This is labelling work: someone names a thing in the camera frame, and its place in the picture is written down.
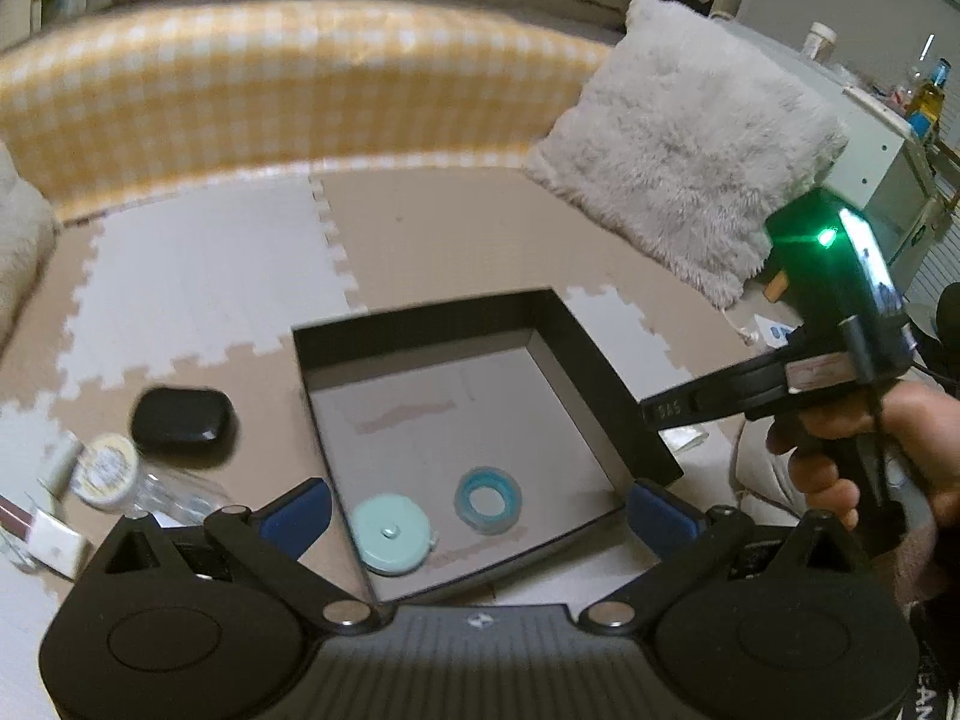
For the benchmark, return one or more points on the clear plastic container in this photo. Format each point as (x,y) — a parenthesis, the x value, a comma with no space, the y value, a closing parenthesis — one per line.
(176,499)

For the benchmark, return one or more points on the person's right hand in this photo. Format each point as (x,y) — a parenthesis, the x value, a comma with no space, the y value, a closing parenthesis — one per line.
(930,420)

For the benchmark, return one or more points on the yellow bottle with blue cap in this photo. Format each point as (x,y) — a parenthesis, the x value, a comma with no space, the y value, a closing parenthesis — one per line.
(930,94)

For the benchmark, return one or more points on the white cabinet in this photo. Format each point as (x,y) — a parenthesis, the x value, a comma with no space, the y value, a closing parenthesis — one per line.
(870,165)

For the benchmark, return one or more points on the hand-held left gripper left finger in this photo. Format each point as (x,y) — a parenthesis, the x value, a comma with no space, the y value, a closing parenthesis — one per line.
(300,514)

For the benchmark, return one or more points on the black box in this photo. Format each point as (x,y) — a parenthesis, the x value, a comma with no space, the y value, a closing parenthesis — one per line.
(600,390)

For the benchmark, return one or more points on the white rectangular block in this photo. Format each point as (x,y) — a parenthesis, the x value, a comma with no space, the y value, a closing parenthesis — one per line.
(60,544)

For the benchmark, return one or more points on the black rounded case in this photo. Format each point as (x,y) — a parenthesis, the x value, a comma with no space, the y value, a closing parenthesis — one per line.
(184,420)

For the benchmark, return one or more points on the light grey fluffy pillow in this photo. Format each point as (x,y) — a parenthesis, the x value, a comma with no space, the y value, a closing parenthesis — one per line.
(690,150)

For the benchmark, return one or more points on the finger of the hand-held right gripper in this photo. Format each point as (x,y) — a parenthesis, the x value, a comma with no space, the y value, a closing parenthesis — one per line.
(712,397)

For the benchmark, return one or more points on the blue tape roll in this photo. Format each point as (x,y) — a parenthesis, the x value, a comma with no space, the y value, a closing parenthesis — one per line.
(469,514)

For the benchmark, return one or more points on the yellow checked bumper cushion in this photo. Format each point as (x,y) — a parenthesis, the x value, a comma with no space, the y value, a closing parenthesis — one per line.
(300,90)

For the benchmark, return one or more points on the white paper with blue print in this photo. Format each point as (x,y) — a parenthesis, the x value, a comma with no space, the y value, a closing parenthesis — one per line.
(776,331)

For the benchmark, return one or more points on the beige foam mat tile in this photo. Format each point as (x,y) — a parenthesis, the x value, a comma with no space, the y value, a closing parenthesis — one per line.
(270,435)
(465,232)
(52,315)

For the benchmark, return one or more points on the mint green tape measure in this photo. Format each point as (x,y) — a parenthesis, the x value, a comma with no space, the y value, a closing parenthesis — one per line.
(390,532)

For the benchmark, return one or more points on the white and yellow tape measure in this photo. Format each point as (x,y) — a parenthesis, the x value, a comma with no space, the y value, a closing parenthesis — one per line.
(105,469)

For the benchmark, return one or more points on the dark printed garment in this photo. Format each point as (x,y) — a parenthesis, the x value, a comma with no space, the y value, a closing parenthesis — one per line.
(937,675)

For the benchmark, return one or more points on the cream fluffy pillow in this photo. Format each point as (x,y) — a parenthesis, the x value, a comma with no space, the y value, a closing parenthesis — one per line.
(22,240)

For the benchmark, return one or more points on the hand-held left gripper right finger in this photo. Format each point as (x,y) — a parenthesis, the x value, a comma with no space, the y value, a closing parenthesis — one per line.
(652,510)

